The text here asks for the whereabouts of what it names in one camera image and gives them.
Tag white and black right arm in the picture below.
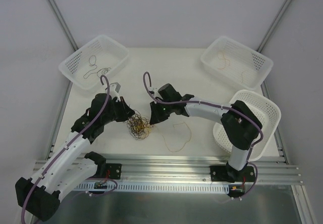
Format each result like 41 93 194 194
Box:
145 84 263 183

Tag dark cable in left basket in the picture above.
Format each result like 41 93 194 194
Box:
83 54 112 79

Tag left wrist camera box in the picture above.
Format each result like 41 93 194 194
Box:
105 82 121 102

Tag white slotted cable duct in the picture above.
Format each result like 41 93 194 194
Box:
74 181 229 194

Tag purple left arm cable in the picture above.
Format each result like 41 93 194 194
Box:
19 75 112 224

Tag yellow and dark cables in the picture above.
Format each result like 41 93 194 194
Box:
126 110 155 142

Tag white basket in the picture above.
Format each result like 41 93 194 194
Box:
200 36 274 91
213 89 281 161
59 35 130 91

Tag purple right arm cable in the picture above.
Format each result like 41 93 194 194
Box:
143 71 263 163

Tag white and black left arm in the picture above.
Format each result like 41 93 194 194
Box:
15 93 135 223

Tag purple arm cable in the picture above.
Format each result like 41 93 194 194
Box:
143 71 263 163
19 75 112 224

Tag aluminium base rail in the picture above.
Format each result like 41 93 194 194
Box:
31 153 303 186

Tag white basket far left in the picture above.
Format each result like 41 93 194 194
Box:
59 35 130 91

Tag white basket far right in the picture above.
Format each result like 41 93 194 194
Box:
200 36 274 91

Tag white basket near right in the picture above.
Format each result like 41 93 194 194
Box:
213 89 281 161

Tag yellow cable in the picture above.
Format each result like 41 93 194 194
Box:
161 122 191 153

